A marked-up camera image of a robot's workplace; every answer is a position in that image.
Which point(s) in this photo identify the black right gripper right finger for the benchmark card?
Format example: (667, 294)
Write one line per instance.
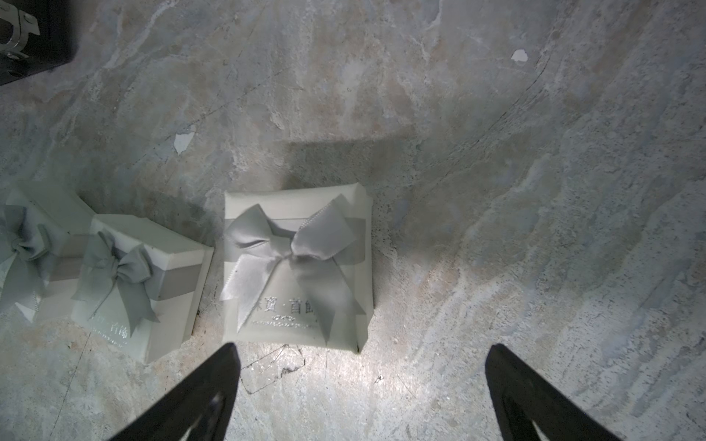
(527, 406)

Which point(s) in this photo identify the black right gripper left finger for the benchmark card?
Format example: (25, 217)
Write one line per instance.
(198, 408)

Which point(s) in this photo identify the white gift box left bow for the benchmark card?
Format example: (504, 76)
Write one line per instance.
(44, 233)

